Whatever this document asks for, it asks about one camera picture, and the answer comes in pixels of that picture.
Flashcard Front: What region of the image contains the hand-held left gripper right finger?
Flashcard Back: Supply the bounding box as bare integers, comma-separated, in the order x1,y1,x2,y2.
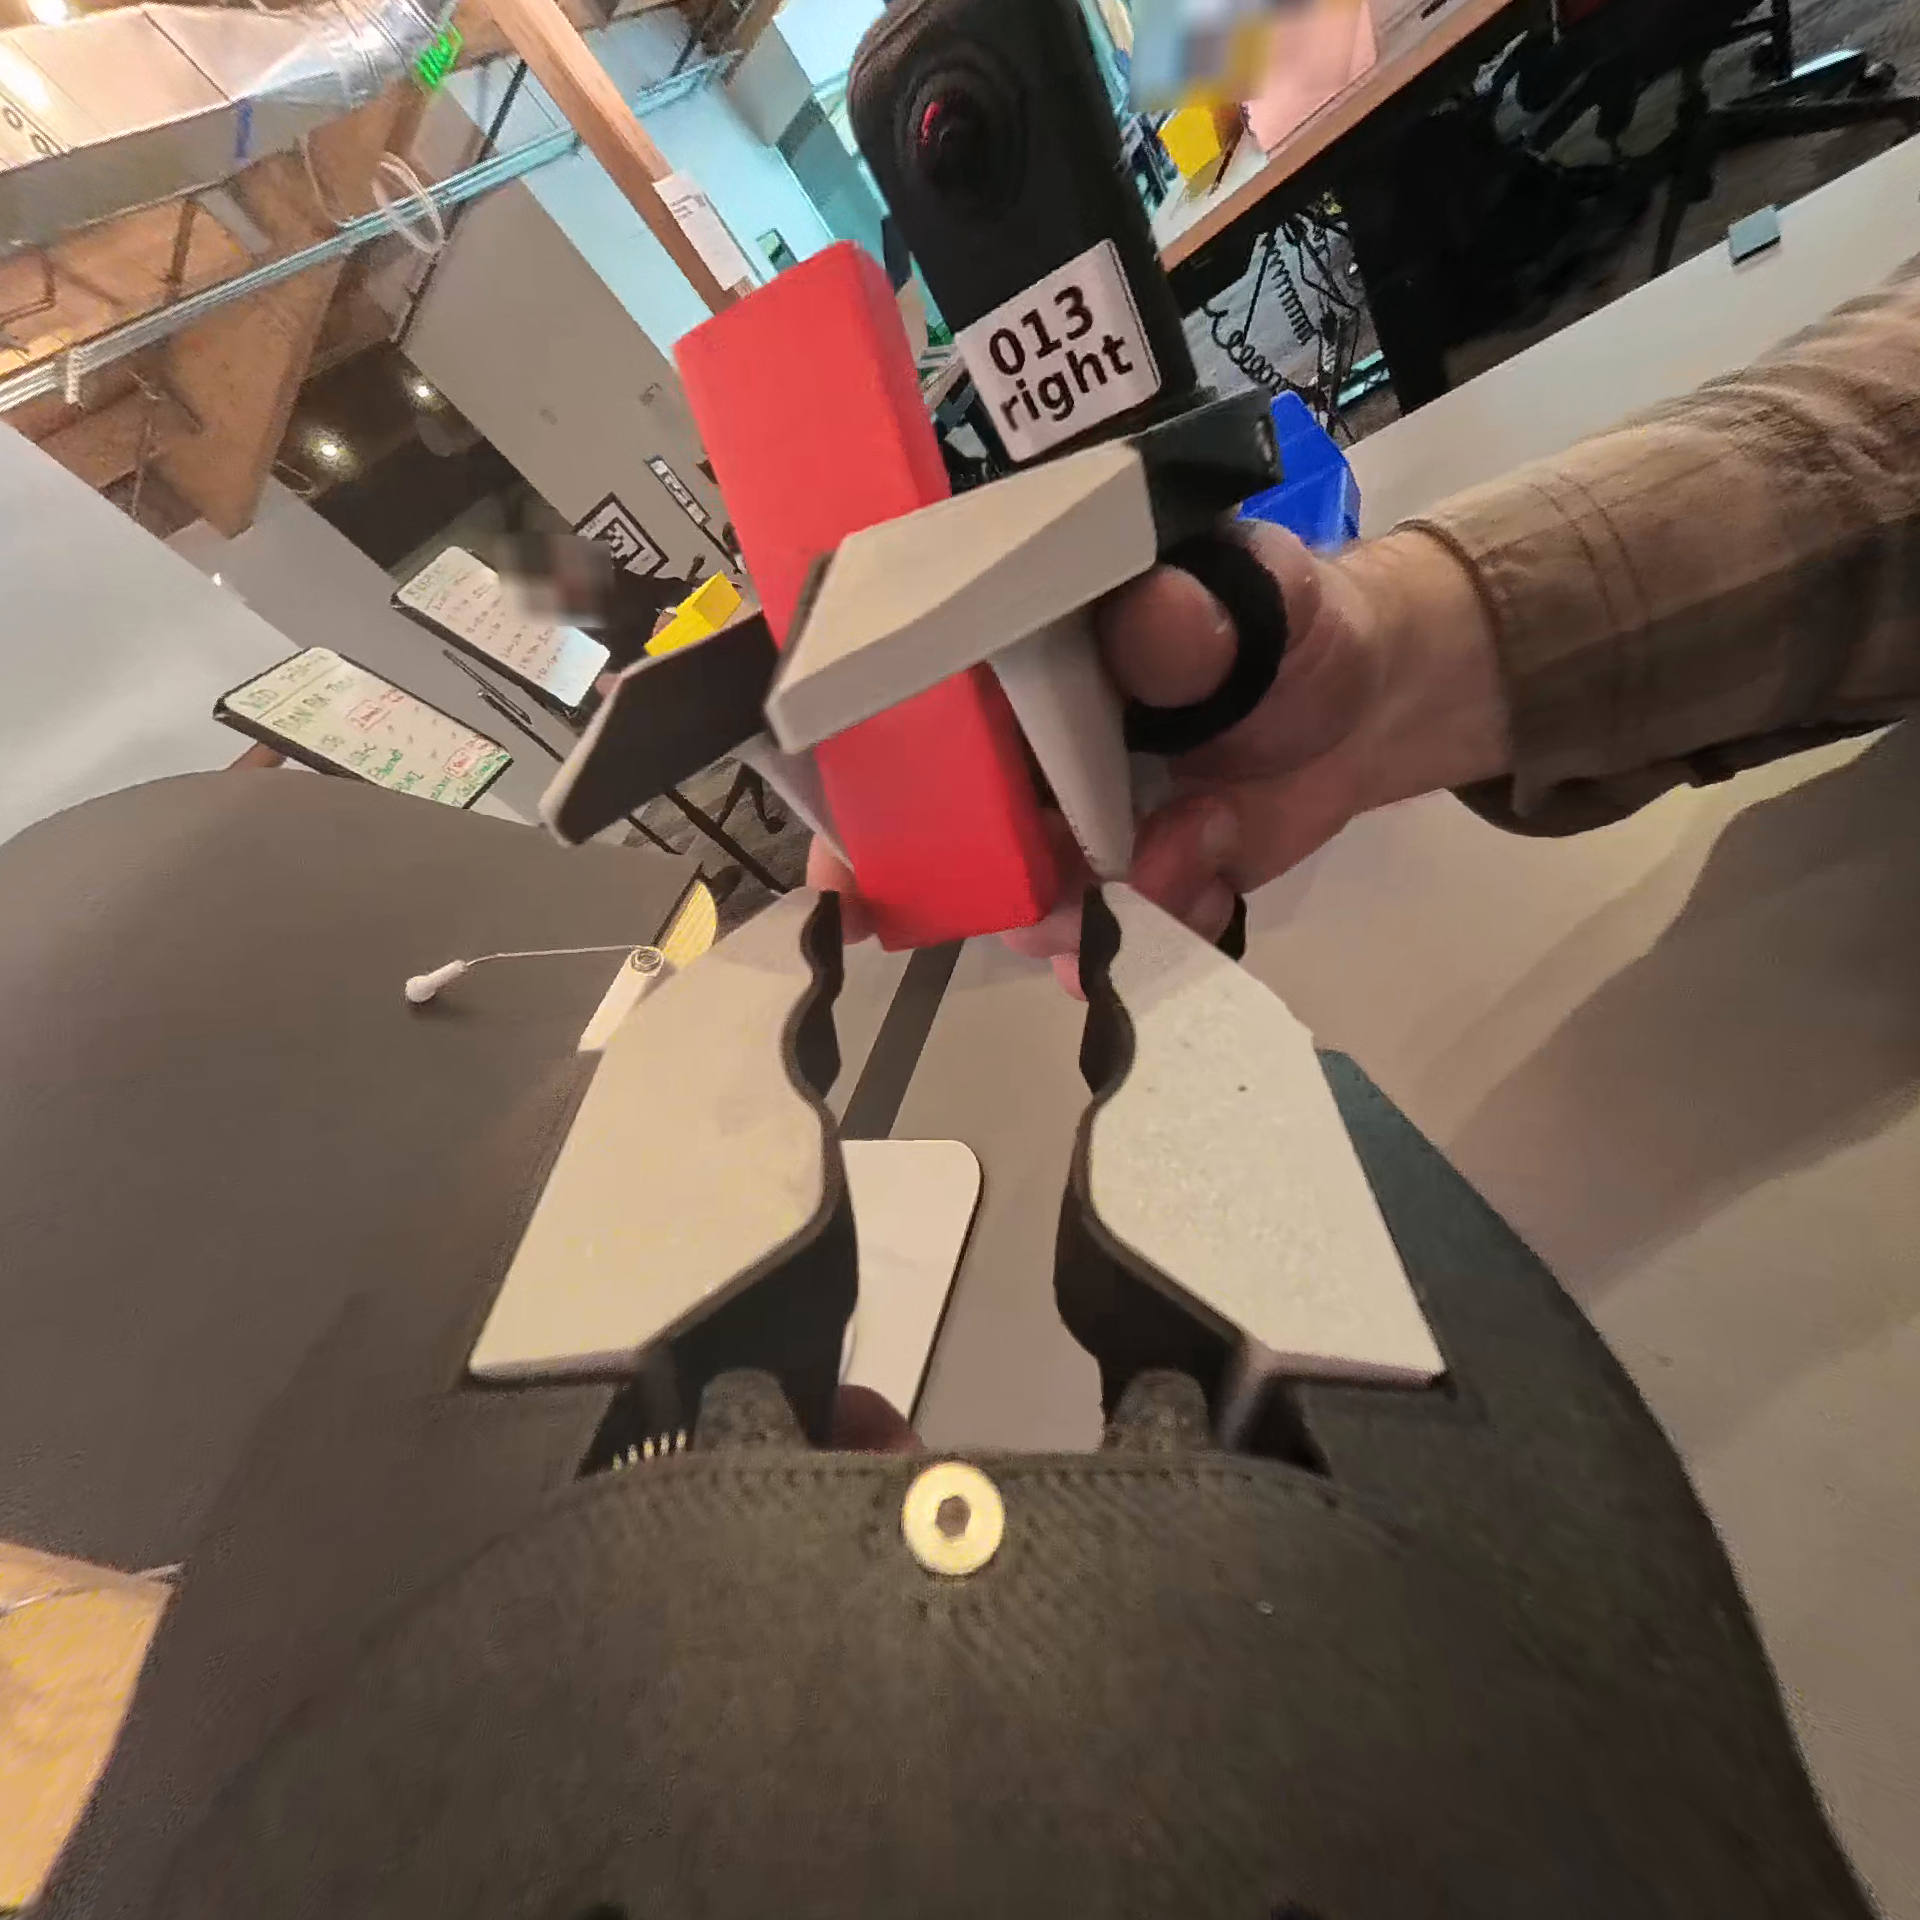
1056,880,1450,1388

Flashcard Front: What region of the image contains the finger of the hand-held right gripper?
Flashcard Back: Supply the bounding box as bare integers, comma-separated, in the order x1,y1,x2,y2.
533,608,849,867
764,453,1164,756

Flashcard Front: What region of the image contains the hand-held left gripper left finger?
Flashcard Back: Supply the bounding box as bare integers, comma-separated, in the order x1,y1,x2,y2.
470,891,863,1388

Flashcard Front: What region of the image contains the long red rectangular bar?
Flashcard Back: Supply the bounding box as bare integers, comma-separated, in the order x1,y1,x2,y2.
673,246,1077,951

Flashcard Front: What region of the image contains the blue plastic bin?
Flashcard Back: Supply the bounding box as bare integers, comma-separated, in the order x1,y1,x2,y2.
1237,393,1359,550

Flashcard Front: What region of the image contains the person's right hand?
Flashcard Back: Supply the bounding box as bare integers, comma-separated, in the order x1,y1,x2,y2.
804,527,1520,970

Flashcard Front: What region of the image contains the yellow plastic bin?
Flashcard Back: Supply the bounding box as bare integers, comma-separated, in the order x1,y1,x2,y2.
644,573,751,660

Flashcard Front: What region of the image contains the whiteboard easel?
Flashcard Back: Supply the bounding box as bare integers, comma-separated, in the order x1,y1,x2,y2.
216,647,517,814
390,546,614,717

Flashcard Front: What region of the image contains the black backdrop board stand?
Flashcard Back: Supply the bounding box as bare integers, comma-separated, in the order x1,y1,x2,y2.
0,771,729,1833

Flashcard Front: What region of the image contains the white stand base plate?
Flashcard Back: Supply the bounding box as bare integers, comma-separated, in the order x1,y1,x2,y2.
833,1138,984,1418

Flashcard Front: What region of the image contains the thin white wire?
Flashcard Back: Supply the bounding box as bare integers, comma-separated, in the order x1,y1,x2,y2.
406,941,671,1011

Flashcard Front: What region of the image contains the wooden ceiling post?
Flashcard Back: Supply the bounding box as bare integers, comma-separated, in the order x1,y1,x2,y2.
484,0,739,310

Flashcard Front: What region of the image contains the silver ceiling duct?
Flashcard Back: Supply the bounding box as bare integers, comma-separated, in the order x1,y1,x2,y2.
0,0,456,258

